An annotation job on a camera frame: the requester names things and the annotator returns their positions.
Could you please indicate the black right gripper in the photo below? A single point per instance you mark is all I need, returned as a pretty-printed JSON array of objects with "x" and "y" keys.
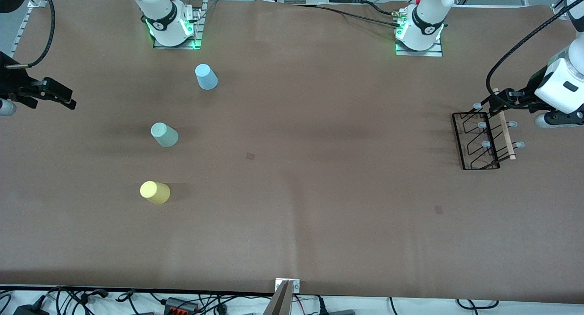
[{"x": 10, "y": 83}]

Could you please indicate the aluminium frame profile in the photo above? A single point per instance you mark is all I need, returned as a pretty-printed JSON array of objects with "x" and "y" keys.
[{"x": 559, "y": 7}]

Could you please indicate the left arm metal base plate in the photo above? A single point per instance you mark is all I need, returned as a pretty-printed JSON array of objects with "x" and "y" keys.
[{"x": 419, "y": 53}]

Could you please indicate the pale green plastic cup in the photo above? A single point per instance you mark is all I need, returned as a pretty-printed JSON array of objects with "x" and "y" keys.
[{"x": 164, "y": 135}]

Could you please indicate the small metal bracket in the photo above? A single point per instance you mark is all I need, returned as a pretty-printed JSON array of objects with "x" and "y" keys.
[{"x": 295, "y": 286}]

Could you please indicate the brown table mat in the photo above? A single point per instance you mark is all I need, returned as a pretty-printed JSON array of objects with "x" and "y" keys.
[{"x": 319, "y": 214}]

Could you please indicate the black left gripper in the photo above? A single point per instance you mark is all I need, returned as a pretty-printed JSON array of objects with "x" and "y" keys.
[{"x": 532, "y": 89}]

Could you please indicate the black power adapter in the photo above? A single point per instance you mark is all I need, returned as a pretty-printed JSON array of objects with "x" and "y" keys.
[{"x": 29, "y": 309}]

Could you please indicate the grey camera stand beam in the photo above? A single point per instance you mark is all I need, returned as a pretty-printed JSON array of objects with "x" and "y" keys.
[{"x": 279, "y": 303}]

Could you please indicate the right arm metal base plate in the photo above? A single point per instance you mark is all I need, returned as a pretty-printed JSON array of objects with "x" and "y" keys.
[{"x": 196, "y": 28}]

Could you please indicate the aluminium table edge rail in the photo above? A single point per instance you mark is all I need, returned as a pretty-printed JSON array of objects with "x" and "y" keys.
[{"x": 20, "y": 32}]

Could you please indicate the light blue plastic cup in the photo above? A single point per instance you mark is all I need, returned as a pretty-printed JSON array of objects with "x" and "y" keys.
[{"x": 206, "y": 78}]

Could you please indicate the grey orange power adapter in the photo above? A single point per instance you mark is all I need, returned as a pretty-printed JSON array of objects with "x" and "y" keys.
[{"x": 180, "y": 304}]

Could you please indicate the yellow plastic cup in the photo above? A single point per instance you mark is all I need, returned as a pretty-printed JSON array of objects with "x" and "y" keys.
[{"x": 155, "y": 192}]

